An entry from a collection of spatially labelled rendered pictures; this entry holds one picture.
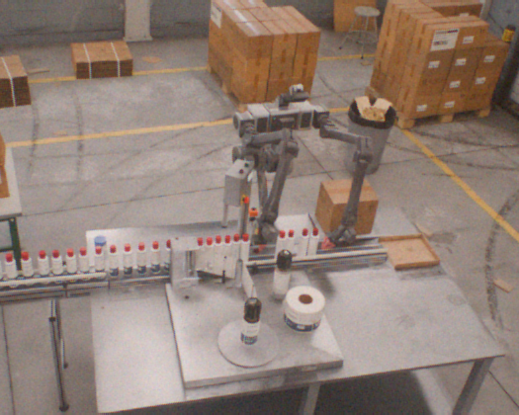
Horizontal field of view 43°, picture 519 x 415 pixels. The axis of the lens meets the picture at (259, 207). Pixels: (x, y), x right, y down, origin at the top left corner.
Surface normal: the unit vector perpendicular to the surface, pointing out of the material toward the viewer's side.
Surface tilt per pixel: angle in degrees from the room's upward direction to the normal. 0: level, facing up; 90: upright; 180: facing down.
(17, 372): 0
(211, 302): 0
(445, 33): 88
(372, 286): 0
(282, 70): 90
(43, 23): 90
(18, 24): 90
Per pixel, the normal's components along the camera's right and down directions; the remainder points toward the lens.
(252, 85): 0.36, 0.54
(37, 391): 0.10, -0.80
